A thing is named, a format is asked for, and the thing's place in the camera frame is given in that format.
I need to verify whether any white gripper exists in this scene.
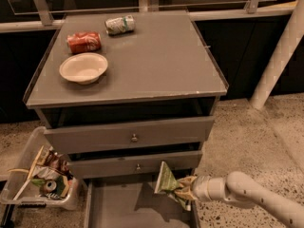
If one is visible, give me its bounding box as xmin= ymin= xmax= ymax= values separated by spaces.
xmin=174 ymin=176 xmax=210 ymax=201

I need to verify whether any green jalapeno chip bag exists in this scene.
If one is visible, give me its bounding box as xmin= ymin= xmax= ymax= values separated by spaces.
xmin=154 ymin=161 xmax=191 ymax=211

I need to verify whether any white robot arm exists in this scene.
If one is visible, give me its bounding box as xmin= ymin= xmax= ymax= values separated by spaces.
xmin=175 ymin=171 xmax=304 ymax=228

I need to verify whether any grey middle drawer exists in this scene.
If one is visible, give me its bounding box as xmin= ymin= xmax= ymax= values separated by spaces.
xmin=68 ymin=150 xmax=202 ymax=179

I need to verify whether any round top drawer knob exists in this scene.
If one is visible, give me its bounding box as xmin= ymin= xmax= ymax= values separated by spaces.
xmin=131 ymin=134 xmax=139 ymax=143

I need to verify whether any grey open bottom drawer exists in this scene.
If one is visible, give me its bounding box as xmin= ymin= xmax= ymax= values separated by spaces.
xmin=84 ymin=174 xmax=200 ymax=228

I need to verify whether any grey drawer cabinet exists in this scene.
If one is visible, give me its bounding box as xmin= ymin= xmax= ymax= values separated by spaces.
xmin=22 ymin=9 xmax=230 ymax=228

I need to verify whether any grey top drawer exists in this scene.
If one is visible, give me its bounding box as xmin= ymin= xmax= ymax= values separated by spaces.
xmin=45 ymin=116 xmax=215 ymax=154

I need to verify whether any crumpled brown snack wrapper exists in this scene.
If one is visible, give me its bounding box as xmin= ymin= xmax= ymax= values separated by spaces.
xmin=28 ymin=146 xmax=73 ymax=180

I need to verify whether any clear plastic trash bin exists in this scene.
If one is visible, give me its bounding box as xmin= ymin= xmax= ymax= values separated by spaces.
xmin=1 ymin=126 xmax=80 ymax=210

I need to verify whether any white paper bowl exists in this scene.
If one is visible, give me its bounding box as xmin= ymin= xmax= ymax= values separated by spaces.
xmin=59 ymin=52 xmax=108 ymax=85

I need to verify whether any white green soda can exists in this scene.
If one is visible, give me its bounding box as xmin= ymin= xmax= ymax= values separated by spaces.
xmin=104 ymin=15 xmax=135 ymax=36

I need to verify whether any red cola can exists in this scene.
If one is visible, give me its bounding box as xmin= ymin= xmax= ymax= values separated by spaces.
xmin=66 ymin=31 xmax=102 ymax=54

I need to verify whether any white slanted pole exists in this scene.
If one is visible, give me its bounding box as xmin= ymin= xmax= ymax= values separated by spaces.
xmin=249 ymin=0 xmax=304 ymax=110

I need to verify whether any metal glass railing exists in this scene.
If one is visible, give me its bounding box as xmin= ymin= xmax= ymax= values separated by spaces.
xmin=0 ymin=0 xmax=304 ymax=34

